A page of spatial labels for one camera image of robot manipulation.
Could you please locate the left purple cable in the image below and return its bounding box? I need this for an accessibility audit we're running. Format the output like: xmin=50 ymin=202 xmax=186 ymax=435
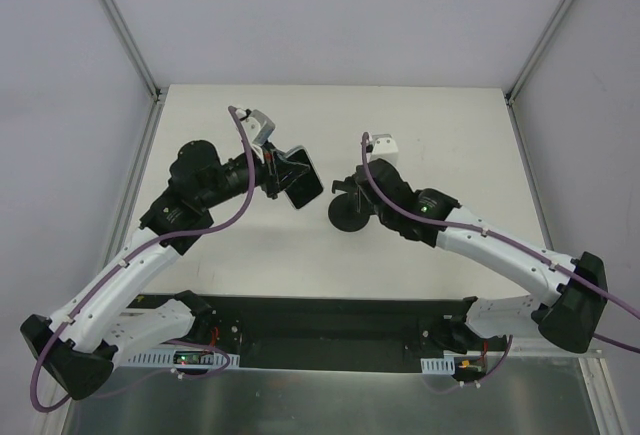
xmin=30 ymin=104 xmax=261 ymax=413

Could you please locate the left aluminium frame post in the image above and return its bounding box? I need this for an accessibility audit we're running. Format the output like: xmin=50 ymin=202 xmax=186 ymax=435
xmin=98 ymin=0 xmax=161 ymax=101

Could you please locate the left white cable duct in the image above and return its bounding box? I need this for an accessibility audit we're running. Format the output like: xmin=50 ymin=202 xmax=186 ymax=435
xmin=122 ymin=347 xmax=240 ymax=370

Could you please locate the purple cable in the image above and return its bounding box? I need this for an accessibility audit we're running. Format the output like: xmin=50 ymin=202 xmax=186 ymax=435
xmin=358 ymin=132 xmax=640 ymax=354
xmin=30 ymin=104 xmax=261 ymax=413

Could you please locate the right aluminium frame post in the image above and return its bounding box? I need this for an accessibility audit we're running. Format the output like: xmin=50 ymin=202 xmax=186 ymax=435
xmin=505 ymin=0 xmax=577 ymax=107

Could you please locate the right white cable duct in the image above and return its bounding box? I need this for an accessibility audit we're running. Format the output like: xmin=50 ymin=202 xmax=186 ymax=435
xmin=420 ymin=355 xmax=456 ymax=376

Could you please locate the white cable duct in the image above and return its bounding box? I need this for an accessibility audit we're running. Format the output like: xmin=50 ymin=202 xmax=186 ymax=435
xmin=420 ymin=355 xmax=456 ymax=376
xmin=122 ymin=347 xmax=240 ymax=370

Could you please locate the aluminium front rail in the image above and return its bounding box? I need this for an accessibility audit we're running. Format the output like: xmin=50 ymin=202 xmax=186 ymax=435
xmin=505 ymin=336 xmax=604 ymax=359

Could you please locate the black phone stand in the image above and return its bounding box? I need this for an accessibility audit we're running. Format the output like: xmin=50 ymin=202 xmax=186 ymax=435
xmin=328 ymin=178 xmax=371 ymax=233

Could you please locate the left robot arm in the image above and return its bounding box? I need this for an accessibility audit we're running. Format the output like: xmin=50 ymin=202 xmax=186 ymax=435
xmin=20 ymin=140 xmax=323 ymax=401

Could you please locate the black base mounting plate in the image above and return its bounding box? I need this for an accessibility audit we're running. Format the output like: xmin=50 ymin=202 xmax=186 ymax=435
xmin=134 ymin=293 xmax=511 ymax=371

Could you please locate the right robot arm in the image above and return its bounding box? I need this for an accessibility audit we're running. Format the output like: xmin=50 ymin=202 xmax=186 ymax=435
xmin=353 ymin=159 xmax=607 ymax=354

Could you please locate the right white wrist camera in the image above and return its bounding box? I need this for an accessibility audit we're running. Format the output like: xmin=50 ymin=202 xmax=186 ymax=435
xmin=365 ymin=133 xmax=399 ymax=167

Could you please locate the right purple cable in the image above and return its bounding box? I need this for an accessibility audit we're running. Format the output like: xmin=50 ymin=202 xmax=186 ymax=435
xmin=358 ymin=132 xmax=640 ymax=354

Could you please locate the black smartphone clear case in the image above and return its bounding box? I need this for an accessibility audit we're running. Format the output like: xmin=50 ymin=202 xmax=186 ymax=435
xmin=278 ymin=146 xmax=324 ymax=210

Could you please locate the aluminium frame post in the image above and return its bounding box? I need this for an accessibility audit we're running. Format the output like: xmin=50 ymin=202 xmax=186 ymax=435
xmin=98 ymin=0 xmax=161 ymax=101
xmin=505 ymin=0 xmax=577 ymax=107

